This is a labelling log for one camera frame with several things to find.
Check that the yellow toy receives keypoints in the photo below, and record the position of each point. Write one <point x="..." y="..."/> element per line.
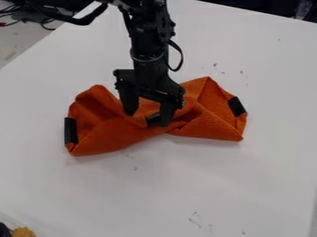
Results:
<point x="23" y="232"/>

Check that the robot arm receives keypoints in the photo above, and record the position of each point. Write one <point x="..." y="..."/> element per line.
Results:
<point x="149" y="27"/>

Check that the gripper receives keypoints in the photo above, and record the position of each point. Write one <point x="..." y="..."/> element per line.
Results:
<point x="149" y="77"/>

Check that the orange cloth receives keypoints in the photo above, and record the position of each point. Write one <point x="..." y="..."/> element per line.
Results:
<point x="107" y="126"/>

